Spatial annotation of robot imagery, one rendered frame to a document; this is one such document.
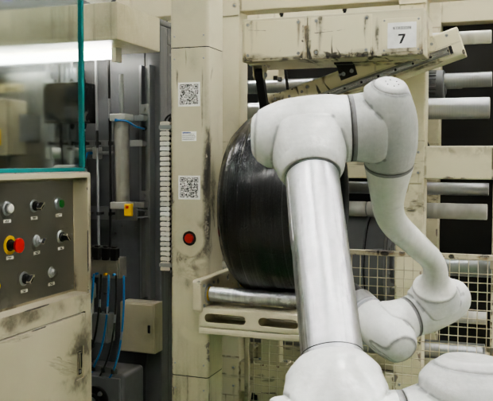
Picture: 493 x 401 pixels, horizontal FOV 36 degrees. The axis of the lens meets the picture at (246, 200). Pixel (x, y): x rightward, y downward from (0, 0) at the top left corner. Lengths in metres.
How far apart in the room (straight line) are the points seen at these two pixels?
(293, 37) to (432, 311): 1.11
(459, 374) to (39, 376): 1.37
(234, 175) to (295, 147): 0.74
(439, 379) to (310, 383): 0.18
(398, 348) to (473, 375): 0.67
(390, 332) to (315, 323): 0.59
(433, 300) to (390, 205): 0.35
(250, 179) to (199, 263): 0.40
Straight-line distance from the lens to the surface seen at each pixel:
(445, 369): 1.13
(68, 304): 2.30
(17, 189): 2.15
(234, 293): 2.26
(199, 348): 2.42
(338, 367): 1.14
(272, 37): 2.57
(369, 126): 1.43
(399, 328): 1.78
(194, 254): 2.37
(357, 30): 2.50
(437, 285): 1.82
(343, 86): 2.62
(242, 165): 2.12
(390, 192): 1.54
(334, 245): 1.27
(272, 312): 2.21
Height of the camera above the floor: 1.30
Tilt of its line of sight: 3 degrees down
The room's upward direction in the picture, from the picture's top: straight up
